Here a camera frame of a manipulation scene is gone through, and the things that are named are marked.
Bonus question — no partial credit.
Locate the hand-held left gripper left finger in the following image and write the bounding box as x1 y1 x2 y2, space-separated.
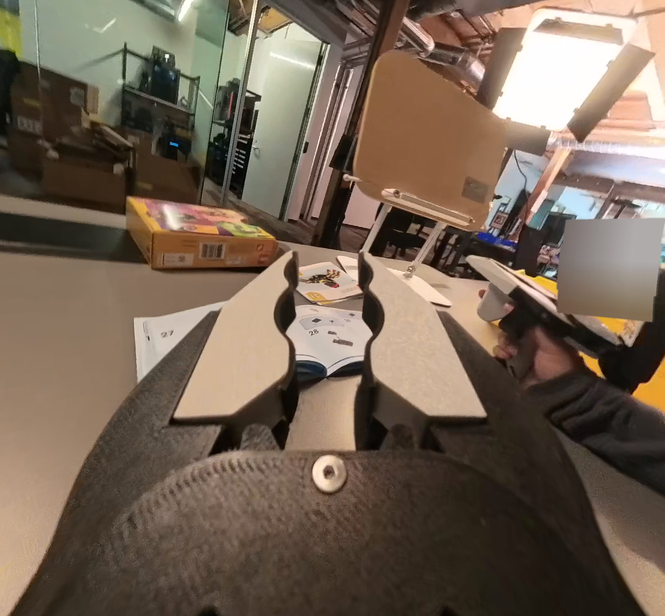
170 249 303 450

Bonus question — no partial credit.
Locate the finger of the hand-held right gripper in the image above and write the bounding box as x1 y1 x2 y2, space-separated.
465 255 560 311

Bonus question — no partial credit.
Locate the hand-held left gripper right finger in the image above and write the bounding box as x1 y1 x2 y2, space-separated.
356 251 489 449

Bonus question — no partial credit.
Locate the instruction booklet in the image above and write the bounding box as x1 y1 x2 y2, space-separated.
296 261 365 307
133 303 376 384

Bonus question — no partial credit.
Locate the yellow plastic bin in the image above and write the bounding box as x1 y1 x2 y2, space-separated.
534 274 665 412

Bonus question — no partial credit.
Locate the orange cardboard lego box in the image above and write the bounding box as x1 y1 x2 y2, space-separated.
125 195 280 271

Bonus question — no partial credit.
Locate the person's right hand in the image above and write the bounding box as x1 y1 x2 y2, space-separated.
493 329 589 387

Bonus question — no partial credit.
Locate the closed instruction booklet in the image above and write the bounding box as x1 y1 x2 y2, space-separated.
296 261 365 307

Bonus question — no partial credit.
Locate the wooden desk lamp white base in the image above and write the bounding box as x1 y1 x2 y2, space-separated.
337 49 508 308

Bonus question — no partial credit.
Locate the bright studio light panel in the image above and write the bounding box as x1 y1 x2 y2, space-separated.
493 7 656 142

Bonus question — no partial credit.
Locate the dark teal desk pad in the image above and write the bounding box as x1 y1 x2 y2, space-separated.
0 212 152 264

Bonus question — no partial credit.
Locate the white door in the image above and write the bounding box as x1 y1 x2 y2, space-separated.
240 38 331 223

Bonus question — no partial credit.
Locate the pile of cardboard boxes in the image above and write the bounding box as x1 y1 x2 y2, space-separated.
7 61 202 207

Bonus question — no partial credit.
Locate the black metal equipment rack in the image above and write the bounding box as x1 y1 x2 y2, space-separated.
121 43 202 160

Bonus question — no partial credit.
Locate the yellow paper sign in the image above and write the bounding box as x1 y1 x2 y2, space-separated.
0 7 23 56

